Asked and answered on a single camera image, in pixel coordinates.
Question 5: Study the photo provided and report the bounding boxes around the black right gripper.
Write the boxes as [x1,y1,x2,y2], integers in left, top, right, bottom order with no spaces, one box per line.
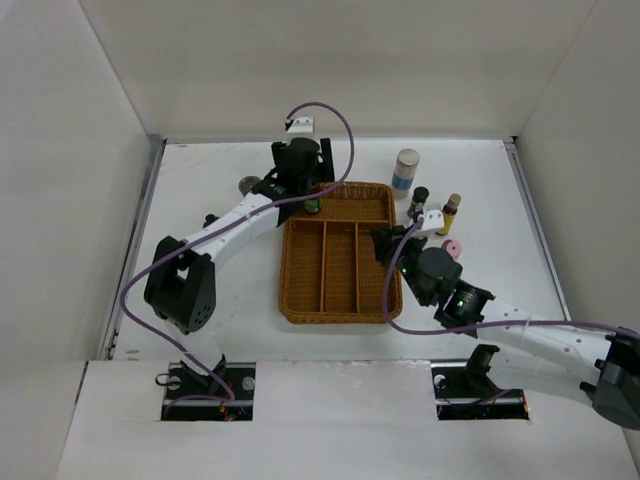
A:
[371,224,432,306]

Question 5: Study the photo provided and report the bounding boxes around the green label sauce bottle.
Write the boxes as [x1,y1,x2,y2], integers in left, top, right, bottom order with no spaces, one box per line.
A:
[303,197,322,215]

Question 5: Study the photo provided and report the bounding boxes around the tall white pearl jar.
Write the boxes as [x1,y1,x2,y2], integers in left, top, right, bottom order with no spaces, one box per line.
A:
[391,148,420,199]

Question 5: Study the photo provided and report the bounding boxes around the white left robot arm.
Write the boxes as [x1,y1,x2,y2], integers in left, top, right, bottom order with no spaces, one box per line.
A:
[143,136,335,399]

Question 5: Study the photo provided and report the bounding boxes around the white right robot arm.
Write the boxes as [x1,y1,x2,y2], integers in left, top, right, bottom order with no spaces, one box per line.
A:
[371,226,639,430]

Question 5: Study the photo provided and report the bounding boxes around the dark pepper spice bottle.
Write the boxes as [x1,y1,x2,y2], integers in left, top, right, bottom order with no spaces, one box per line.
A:
[407,186,430,219]

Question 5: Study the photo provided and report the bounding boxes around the pink lid spice shaker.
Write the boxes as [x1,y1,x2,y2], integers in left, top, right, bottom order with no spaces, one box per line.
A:
[441,239,462,260]

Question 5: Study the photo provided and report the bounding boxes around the yellow label brown bottle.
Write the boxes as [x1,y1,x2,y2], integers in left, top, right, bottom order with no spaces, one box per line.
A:
[436,193,461,236]

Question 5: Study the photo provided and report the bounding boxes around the brown wicker divided basket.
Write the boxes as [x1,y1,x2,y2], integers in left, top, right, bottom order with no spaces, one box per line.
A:
[279,182,396,325]

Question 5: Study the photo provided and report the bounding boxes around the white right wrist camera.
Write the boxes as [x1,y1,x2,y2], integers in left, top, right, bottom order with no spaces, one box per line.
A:
[413,209,444,238]

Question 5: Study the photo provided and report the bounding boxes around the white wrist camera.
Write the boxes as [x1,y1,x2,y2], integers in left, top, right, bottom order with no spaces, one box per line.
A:
[413,209,444,238]
[285,115,315,138]

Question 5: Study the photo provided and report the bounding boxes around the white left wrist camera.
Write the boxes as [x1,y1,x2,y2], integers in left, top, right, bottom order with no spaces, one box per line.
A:
[285,115,315,138]

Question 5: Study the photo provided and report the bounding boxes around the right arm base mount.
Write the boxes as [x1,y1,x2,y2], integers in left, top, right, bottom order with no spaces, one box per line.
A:
[431,344,529,421]

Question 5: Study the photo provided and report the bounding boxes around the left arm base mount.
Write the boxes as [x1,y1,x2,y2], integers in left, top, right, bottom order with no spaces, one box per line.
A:
[155,358,257,422]

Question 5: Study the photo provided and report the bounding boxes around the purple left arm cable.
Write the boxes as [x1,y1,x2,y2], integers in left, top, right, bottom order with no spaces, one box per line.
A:
[121,101,356,401]

